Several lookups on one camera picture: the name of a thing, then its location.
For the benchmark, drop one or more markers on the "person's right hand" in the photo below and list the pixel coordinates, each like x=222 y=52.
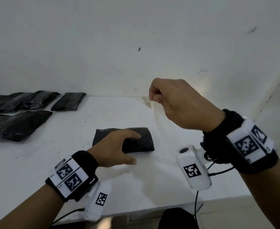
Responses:
x=187 y=104

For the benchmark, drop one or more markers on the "person's left hand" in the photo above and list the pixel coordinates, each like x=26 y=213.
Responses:
x=109 y=150

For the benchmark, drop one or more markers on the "clear tape strip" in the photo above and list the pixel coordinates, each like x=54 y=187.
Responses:
x=159 y=116

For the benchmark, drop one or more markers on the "row of black plastic packets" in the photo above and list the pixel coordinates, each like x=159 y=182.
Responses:
x=142 y=140

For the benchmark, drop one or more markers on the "black packet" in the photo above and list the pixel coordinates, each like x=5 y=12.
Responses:
x=42 y=100
x=28 y=125
x=68 y=101

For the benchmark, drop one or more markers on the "crinkled black plastic bag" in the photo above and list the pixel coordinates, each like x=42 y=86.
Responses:
x=4 y=102

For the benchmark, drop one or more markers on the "person's left forearm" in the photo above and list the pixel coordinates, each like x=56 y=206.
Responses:
x=28 y=209

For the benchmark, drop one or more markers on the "black left wristband with markers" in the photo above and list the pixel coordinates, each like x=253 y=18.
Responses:
x=87 y=162

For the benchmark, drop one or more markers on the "black wristband with markers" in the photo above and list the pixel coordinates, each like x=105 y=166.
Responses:
x=218 y=143
x=87 y=162

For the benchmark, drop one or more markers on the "black right wristband with markers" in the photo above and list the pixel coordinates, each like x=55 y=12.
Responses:
x=218 y=143

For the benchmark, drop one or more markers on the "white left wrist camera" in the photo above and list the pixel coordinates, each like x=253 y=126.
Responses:
x=94 y=211

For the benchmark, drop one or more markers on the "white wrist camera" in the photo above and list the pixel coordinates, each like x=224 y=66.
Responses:
x=94 y=211
x=197 y=183

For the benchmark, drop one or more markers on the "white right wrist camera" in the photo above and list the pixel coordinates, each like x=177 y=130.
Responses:
x=197 y=183

